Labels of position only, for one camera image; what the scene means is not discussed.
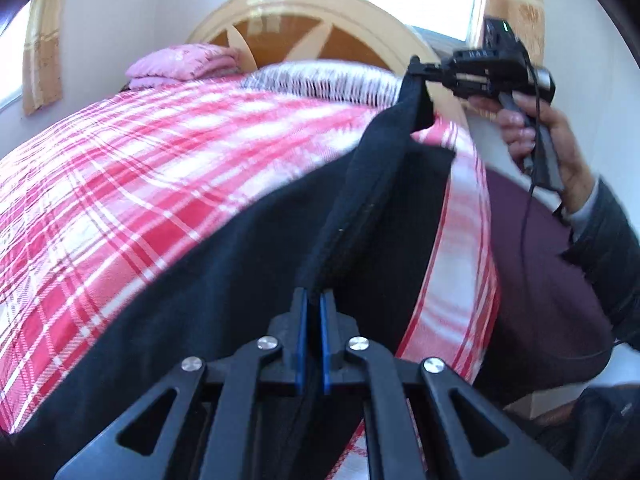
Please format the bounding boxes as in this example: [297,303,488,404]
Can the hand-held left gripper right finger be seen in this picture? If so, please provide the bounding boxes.
[320,290,573,480]

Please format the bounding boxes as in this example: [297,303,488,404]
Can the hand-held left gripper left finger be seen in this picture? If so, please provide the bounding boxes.
[52,287,307,480]

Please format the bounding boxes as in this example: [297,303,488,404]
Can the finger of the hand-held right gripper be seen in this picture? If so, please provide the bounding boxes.
[407,55,453,86]

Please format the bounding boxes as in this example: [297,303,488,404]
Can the black pants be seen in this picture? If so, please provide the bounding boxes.
[15,77,453,480]

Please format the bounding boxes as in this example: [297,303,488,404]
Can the person's right forearm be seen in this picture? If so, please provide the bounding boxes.
[560,175,640,351]

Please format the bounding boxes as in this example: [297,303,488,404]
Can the person's right hand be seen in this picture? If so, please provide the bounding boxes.
[470,95,598,221]

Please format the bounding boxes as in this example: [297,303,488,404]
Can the yellow patterned curtain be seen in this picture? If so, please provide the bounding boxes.
[22,0,66,116]
[475,0,546,71]

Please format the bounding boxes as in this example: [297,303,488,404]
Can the striped pillow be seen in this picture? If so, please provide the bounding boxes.
[245,59,403,108]

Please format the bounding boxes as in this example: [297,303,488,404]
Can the cream wooden headboard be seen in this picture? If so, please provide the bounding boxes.
[186,0,468,136]

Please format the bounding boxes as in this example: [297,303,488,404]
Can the red plaid blanket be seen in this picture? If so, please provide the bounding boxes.
[0,72,501,480]

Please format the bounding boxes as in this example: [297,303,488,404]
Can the pink folded quilt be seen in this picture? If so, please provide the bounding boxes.
[125,44,243,92]

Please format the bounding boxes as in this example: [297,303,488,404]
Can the dark grey cloth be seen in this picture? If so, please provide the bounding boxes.
[572,385,640,480]

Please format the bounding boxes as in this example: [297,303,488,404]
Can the black cable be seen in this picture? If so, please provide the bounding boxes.
[517,50,568,246]

